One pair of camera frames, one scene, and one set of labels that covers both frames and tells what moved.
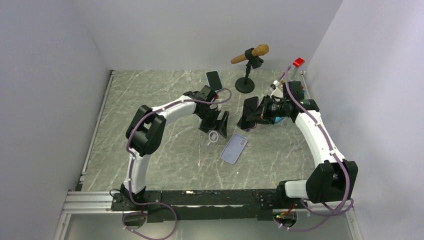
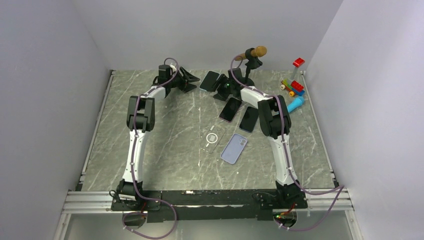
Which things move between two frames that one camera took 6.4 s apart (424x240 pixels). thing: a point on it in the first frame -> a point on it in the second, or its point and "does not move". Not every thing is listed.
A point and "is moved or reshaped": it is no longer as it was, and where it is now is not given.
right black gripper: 261,114 -> 222,80
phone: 214,80 is moved or reshaped
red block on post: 298,62 does not move
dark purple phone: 249,104 -> 230,110
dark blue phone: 243,123 does not move
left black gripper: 221,125 -> 185,86
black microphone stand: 246,85 does not move
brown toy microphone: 260,50 does not move
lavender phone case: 234,148 does not move
